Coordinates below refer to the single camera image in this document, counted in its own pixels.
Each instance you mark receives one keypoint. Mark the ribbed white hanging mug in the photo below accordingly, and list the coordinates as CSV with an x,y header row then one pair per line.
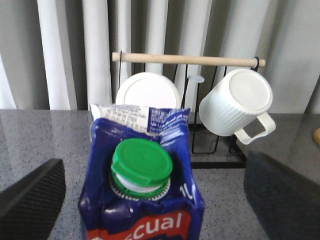
x,y
241,97

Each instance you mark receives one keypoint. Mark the black wire mug rack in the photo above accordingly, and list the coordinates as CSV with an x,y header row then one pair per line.
x,y
221,145

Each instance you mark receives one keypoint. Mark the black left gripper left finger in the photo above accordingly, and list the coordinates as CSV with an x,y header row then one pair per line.
x,y
30,207

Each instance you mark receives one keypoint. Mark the Pascual whole milk carton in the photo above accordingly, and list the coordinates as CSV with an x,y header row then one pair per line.
x,y
139,183

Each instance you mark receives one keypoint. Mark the grey pleated curtain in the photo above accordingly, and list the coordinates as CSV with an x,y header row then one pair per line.
x,y
57,54

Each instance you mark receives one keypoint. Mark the wooden mug tree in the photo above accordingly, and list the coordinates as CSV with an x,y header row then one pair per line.
x,y
316,136

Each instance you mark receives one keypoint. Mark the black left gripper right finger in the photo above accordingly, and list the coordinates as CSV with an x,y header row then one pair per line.
x,y
286,203

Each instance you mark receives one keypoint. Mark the round white hanging mug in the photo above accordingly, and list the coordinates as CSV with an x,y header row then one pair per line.
x,y
148,89

